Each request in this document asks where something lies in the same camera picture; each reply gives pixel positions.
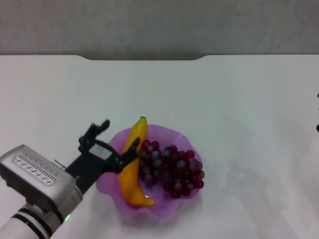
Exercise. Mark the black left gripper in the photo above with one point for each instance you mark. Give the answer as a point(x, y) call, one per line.
point(92, 166)

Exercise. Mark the yellow banana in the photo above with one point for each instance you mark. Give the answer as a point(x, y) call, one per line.
point(129, 181)

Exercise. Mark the dark red grape bunch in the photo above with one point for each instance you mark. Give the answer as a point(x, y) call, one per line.
point(179, 164)

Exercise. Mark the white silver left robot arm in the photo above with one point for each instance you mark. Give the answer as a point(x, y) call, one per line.
point(25, 226)

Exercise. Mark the purple wavy plastic bowl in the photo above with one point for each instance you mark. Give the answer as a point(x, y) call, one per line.
point(159, 206)

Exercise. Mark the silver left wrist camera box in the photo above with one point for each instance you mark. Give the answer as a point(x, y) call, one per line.
point(37, 186)

